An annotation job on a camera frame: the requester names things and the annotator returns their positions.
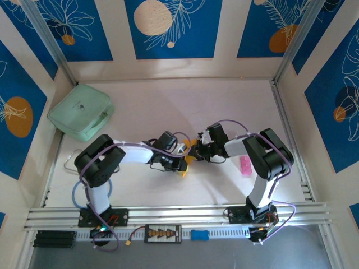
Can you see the orange square paper sheet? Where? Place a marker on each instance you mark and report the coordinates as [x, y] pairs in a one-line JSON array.
[[189, 159]]

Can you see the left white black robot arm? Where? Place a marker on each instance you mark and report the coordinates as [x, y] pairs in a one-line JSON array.
[[98, 165]]

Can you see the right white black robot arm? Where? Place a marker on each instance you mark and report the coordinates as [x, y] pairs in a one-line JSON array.
[[269, 159]]

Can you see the grey metal base sheet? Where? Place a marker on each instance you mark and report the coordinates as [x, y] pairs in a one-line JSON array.
[[196, 257]]

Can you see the pink clear plastic box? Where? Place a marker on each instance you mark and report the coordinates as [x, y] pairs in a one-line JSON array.
[[245, 168]]

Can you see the blue foam block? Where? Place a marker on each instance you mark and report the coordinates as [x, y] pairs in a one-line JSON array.
[[199, 234]]

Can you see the black power distribution board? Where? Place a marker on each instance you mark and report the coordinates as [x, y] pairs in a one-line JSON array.
[[162, 234]]

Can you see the mint green zip case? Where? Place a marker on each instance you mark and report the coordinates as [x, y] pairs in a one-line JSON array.
[[80, 110]]

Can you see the round black circuit board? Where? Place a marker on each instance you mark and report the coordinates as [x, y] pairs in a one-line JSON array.
[[259, 235]]

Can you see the blue tube stethoscope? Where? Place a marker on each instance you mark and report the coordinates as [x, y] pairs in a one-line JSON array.
[[75, 193]]

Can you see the small black circuit board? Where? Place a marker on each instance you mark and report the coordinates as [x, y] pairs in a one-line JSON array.
[[101, 232]]

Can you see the blue poster beige circle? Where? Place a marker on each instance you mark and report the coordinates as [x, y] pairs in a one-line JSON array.
[[179, 42]]

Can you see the blue poster dark circle leaves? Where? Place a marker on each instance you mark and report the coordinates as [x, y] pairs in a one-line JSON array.
[[331, 112]]

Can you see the blue poster orange circle fern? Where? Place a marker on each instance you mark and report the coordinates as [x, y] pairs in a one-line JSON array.
[[258, 28]]

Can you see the black ribbed block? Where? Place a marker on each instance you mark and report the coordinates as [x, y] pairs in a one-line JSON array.
[[54, 239]]

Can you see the blue poster white flower outline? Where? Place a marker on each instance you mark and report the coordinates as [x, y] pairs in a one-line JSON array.
[[84, 42]]

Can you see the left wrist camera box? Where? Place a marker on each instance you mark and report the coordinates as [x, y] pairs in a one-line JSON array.
[[181, 148]]

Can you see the long aluminium mounting rail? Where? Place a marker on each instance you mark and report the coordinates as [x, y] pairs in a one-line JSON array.
[[182, 213]]

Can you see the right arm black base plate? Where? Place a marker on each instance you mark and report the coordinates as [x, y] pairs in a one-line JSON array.
[[235, 214]]

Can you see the aluminium table side rail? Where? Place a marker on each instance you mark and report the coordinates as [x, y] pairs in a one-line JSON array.
[[281, 112]]

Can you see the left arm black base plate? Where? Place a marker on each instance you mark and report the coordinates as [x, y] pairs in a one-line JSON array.
[[120, 217]]

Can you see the aluminium frame post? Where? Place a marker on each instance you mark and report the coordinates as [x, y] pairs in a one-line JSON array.
[[297, 39], [47, 39]]

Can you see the blue floral wall poster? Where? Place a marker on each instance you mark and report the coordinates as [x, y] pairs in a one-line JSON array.
[[319, 36], [25, 42]]

